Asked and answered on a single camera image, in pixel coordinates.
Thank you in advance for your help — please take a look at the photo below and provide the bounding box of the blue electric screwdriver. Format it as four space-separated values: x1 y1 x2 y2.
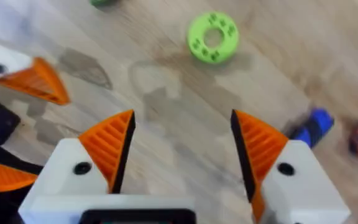
290 106 336 149

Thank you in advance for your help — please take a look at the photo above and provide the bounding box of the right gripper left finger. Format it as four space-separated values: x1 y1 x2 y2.
33 109 137 197

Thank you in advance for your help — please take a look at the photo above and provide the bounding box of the green toy vegetable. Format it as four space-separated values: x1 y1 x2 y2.
88 0 115 7

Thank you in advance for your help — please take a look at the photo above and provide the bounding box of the green disc with holes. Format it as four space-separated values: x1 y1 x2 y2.
186 11 241 65

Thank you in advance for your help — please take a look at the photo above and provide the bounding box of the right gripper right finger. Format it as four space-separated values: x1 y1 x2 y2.
230 108 351 224

